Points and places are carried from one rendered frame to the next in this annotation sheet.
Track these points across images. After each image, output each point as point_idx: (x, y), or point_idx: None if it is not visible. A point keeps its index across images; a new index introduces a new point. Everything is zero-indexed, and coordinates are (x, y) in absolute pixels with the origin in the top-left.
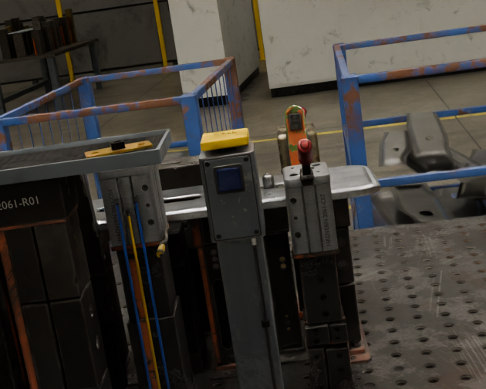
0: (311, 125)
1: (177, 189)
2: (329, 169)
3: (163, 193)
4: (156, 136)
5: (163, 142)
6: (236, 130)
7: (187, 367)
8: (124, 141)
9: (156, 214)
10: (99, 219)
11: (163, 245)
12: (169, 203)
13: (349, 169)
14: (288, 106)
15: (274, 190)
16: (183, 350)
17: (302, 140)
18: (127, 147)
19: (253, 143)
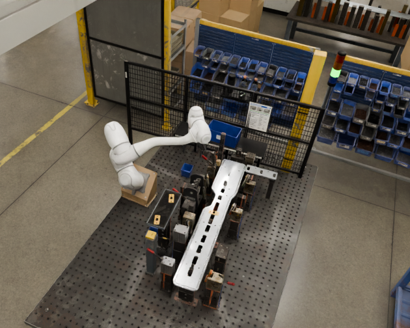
0: (215, 280)
1: (208, 250)
2: (196, 282)
3: (207, 248)
4: (163, 226)
5: (153, 225)
6: (152, 236)
7: (177, 259)
8: (164, 222)
9: (173, 237)
10: (194, 233)
11: (165, 238)
12: (197, 246)
13: (192, 284)
14: (210, 269)
15: (188, 265)
16: (177, 256)
17: (148, 248)
18: (156, 220)
19: (151, 240)
